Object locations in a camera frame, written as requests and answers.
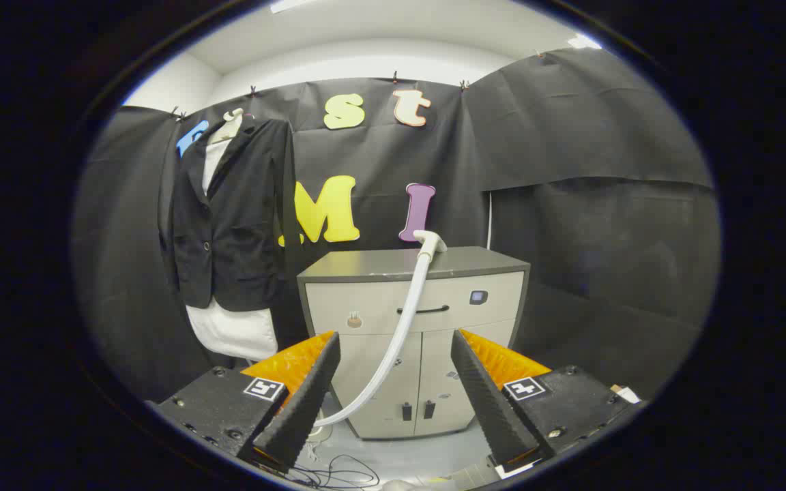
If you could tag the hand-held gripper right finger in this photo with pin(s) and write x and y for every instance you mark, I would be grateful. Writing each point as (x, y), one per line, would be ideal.
(488, 402)

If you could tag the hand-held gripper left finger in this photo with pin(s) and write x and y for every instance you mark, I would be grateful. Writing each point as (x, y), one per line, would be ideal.
(304, 402)

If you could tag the white shirt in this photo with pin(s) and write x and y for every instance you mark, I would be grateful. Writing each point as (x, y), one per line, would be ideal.
(236, 331)

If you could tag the black suit jacket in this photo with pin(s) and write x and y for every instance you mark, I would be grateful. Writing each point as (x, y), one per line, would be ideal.
(243, 225)

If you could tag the white clothes hanger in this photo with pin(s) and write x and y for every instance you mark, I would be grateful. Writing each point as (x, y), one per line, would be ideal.
(233, 123)

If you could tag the small cabinet display panel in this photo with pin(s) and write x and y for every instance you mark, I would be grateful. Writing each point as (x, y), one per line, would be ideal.
(478, 297)

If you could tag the grey cabinet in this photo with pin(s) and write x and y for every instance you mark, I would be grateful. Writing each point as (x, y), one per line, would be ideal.
(366, 307)

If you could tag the black backdrop cloth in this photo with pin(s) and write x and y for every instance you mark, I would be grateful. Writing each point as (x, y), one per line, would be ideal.
(570, 170)

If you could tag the ceiling light panel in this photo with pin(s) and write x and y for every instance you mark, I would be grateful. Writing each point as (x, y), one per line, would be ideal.
(287, 5)
(584, 42)

